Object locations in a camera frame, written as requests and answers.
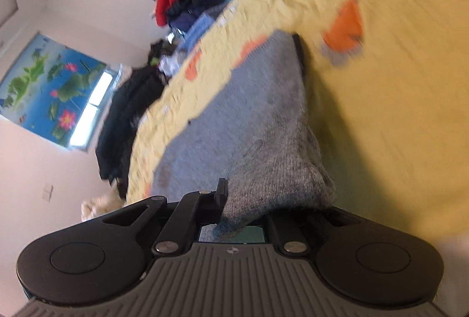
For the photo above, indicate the lotus flower window blind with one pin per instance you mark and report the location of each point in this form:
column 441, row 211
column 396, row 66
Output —
column 56, row 92

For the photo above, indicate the grey navy knit sweater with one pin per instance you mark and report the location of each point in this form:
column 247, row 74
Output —
column 255, row 134

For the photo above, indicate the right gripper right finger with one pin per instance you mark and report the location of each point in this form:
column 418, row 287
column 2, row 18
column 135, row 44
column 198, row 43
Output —
column 288, row 234

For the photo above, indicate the white wall switch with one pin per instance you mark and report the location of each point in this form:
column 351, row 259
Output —
column 47, row 192

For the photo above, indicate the yellow carrot print bedspread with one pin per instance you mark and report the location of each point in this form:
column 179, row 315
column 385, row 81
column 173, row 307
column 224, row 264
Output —
column 387, row 90

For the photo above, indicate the black coat on bed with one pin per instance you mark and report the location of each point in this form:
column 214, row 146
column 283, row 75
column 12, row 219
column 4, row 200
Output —
column 129, row 103

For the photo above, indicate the dark navy garment in pile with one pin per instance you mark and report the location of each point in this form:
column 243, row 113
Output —
column 182, row 14

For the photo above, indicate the white crumpled plastic bag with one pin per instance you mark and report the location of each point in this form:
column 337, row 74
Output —
column 171, row 65

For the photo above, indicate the cream patterned quilt bundle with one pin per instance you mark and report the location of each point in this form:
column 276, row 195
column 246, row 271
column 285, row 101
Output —
column 101, row 205

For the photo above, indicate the light blue knit blanket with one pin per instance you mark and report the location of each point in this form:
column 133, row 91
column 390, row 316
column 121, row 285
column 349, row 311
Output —
column 199, row 28

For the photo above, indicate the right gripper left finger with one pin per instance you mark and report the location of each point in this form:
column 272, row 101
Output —
column 191, row 213

